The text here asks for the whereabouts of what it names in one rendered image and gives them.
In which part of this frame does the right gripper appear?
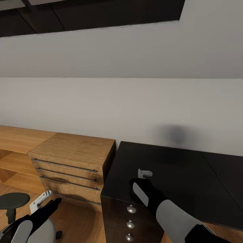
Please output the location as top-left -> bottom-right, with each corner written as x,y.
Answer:
130,179 -> 151,188

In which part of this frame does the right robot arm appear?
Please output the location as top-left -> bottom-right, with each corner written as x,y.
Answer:
130,170 -> 232,243

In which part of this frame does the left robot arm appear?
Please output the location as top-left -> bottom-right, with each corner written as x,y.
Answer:
0,190 -> 62,243

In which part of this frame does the swivel chair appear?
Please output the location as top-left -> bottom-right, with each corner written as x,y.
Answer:
0,192 -> 62,243

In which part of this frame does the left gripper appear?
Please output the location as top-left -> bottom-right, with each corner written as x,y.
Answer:
35,198 -> 62,225

